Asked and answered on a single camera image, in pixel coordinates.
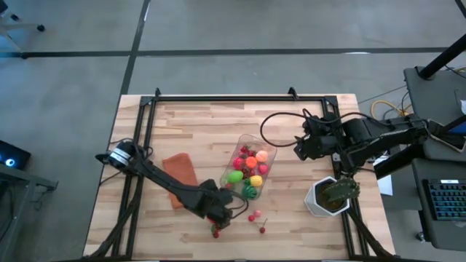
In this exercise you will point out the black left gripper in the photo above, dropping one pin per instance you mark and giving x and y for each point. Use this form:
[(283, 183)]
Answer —
[(218, 205)]

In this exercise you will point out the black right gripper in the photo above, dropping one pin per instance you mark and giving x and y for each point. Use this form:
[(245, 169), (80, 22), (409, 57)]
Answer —
[(313, 145)]

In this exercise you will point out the red plastic strawberry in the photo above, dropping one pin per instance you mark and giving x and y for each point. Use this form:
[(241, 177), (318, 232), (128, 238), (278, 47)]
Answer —
[(215, 228), (228, 185), (251, 153), (244, 149)]

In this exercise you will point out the green plastic lime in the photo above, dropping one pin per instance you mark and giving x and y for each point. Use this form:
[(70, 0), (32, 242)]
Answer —
[(235, 177)]

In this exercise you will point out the green striped plastic watermelon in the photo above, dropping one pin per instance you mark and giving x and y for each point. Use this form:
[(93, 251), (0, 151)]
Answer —
[(249, 191)]

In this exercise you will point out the bright red plastic cherry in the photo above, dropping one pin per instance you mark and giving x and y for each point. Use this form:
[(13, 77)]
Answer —
[(251, 218)]

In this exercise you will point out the small pink plastic fruit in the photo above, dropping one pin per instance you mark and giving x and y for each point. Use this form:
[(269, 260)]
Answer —
[(257, 213)]

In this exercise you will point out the yellow plastic lemon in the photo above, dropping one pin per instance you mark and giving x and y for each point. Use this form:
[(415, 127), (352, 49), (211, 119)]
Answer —
[(256, 180)]

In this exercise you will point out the red plastic bell pepper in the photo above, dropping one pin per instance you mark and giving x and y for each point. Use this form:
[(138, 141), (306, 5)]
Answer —
[(238, 163)]

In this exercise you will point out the dark red apple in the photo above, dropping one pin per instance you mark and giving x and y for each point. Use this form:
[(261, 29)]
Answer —
[(262, 230)]

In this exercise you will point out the green cactus plant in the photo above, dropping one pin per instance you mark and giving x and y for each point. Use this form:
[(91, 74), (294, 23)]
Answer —
[(340, 189)]

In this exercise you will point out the pale orange plastic peach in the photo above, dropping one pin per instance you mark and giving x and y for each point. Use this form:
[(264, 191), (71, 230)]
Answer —
[(261, 156)]

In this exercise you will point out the orange plastic tangerine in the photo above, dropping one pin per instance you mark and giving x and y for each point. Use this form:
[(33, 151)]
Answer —
[(251, 162)]

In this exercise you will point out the white faceted plant pot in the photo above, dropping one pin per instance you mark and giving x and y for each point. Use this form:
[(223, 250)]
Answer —
[(309, 203)]

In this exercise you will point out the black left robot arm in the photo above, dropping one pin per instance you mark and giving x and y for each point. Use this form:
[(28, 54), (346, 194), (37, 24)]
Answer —
[(164, 180)]

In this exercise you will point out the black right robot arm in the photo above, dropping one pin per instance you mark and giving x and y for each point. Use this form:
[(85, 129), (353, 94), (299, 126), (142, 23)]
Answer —
[(382, 138)]

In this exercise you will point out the clear plastic tupperware container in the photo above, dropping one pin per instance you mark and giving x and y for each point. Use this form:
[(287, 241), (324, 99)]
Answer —
[(242, 140)]

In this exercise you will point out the orange cloth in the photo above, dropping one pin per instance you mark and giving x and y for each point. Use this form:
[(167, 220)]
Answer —
[(178, 167)]

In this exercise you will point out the white paper sheet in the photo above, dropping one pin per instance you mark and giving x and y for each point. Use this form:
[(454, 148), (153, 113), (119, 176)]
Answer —
[(385, 185)]

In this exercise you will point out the grey side table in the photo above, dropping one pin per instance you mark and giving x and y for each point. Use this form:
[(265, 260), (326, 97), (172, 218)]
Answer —
[(429, 94)]

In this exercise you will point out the dark desk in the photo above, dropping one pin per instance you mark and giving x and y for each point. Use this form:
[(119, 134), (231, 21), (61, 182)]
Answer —
[(422, 218)]

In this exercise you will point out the black smartphone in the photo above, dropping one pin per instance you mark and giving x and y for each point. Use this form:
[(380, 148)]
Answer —
[(448, 142)]

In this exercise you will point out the backlit keyboard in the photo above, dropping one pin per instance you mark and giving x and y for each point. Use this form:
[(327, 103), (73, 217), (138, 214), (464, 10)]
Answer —
[(449, 200)]

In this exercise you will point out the dark blue device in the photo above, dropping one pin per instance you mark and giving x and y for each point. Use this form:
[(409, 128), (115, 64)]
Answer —
[(459, 128)]

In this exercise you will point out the black pole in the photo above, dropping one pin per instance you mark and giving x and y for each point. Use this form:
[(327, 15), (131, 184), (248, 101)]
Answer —
[(442, 58)]

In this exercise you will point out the grey metal cart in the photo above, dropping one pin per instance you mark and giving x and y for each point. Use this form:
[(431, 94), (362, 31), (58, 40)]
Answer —
[(36, 182)]

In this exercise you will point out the black device with blue light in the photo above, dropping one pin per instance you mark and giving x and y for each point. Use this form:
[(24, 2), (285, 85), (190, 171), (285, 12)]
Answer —
[(14, 154)]

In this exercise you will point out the office chair base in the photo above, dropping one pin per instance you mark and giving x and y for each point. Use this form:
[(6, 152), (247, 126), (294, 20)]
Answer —
[(40, 27)]

